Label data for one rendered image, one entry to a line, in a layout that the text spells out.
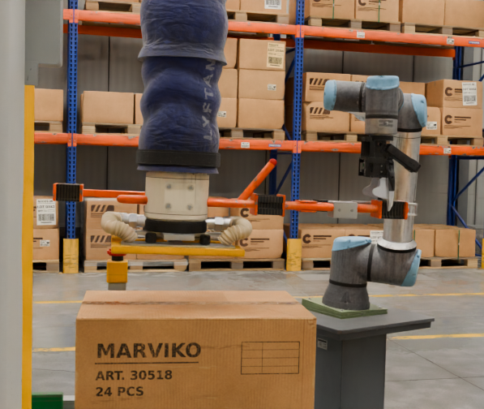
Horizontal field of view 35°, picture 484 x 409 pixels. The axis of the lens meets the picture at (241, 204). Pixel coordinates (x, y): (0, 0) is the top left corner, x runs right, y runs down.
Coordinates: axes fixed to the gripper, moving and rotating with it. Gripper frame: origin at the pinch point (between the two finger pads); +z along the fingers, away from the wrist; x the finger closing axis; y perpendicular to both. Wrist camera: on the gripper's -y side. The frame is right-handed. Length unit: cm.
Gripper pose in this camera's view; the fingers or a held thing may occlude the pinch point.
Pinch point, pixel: (385, 207)
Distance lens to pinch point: 222.8
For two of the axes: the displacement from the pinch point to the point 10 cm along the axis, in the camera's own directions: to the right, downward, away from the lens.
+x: 1.5, 0.5, -9.9
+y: -9.9, -0.2, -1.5
